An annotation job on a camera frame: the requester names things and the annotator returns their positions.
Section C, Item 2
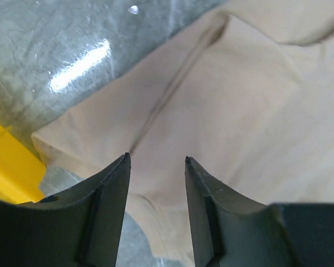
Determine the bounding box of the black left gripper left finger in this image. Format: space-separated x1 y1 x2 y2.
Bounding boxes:
0 154 131 266

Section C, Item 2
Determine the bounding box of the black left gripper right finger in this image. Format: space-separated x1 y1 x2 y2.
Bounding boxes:
185 157 334 266

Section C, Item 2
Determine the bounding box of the beige t-shirt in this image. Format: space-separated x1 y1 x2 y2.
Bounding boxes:
32 1 334 266

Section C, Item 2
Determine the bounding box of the yellow plastic bin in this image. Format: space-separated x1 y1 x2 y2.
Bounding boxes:
0 125 46 204

